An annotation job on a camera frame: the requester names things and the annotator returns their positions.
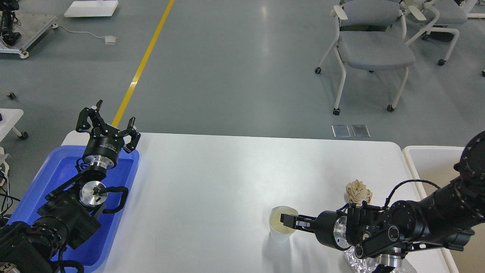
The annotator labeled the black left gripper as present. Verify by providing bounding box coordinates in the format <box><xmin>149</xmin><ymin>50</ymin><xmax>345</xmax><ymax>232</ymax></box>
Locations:
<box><xmin>76</xmin><ymin>100</ymin><xmax>141</xmax><ymax>169</ymax></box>

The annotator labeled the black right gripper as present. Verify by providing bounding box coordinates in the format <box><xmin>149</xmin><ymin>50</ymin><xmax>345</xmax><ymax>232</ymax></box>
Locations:
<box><xmin>280</xmin><ymin>210</ymin><xmax>350</xmax><ymax>251</ymax></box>

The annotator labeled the white paper cup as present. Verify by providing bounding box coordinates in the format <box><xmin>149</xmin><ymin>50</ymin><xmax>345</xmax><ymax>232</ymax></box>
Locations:
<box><xmin>269</xmin><ymin>206</ymin><xmax>299</xmax><ymax>243</ymax></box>

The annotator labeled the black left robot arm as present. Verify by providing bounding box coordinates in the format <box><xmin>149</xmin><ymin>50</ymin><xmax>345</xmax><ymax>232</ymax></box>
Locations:
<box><xmin>1</xmin><ymin>100</ymin><xmax>141</xmax><ymax>273</ymax></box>

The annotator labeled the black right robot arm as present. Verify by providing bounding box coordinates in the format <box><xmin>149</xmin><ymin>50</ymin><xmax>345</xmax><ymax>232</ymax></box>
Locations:
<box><xmin>277</xmin><ymin>132</ymin><xmax>485</xmax><ymax>273</ymax></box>

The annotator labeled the crumpled brown paper ball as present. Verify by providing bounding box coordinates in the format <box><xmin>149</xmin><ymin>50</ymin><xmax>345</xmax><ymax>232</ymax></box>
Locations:
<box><xmin>344</xmin><ymin>179</ymin><xmax>373</xmax><ymax>206</ymax></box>

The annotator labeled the crumpled aluminium foil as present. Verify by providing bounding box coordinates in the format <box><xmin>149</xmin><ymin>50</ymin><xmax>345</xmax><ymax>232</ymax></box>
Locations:
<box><xmin>344</xmin><ymin>246</ymin><xmax>417</xmax><ymax>273</ymax></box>

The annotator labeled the white side table with castor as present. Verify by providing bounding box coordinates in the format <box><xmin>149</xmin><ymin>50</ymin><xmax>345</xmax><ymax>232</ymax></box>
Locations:
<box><xmin>0</xmin><ymin>108</ymin><xmax>29</xmax><ymax>141</ymax></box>

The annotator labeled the left metal floor plate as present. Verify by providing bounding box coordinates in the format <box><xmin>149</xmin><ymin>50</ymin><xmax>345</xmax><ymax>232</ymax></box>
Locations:
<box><xmin>332</xmin><ymin>125</ymin><xmax>350</xmax><ymax>138</ymax></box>

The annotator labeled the metal floor plate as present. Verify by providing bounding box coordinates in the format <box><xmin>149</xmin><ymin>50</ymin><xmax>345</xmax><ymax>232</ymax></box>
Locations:
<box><xmin>332</xmin><ymin>125</ymin><xmax>350</xmax><ymax>138</ymax></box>
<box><xmin>351</xmin><ymin>125</ymin><xmax>371</xmax><ymax>138</ymax></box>

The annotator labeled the right metal floor plate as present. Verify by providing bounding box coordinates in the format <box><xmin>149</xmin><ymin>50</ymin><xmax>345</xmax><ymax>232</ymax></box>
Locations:
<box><xmin>351</xmin><ymin>125</ymin><xmax>371</xmax><ymax>138</ymax></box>

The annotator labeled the white flat board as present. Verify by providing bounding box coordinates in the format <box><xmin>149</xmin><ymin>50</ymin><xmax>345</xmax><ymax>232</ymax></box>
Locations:
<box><xmin>64</xmin><ymin>0</ymin><xmax>119</xmax><ymax>17</ymax></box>

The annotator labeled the blue plastic bin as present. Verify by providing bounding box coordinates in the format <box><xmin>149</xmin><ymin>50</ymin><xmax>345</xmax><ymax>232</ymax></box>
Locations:
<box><xmin>8</xmin><ymin>145</ymin><xmax>140</xmax><ymax>273</ymax></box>

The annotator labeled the metal cart with equipment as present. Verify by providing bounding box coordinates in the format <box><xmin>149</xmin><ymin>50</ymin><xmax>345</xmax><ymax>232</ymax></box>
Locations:
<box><xmin>0</xmin><ymin>0</ymin><xmax>59</xmax><ymax>59</ymax></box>

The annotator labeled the beige plastic bin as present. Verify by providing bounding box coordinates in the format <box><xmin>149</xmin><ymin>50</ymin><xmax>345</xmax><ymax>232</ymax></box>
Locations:
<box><xmin>402</xmin><ymin>146</ymin><xmax>485</xmax><ymax>273</ymax></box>

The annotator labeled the white power adapter with cable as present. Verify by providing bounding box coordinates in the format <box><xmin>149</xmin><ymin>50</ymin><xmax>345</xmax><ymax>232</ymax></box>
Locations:
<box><xmin>52</xmin><ymin>23</ymin><xmax>118</xmax><ymax>45</ymax></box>

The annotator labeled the grey chair with white frame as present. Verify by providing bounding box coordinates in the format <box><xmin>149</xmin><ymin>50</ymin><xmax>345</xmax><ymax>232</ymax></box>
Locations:
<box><xmin>314</xmin><ymin>0</ymin><xmax>415</xmax><ymax>115</ymax></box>

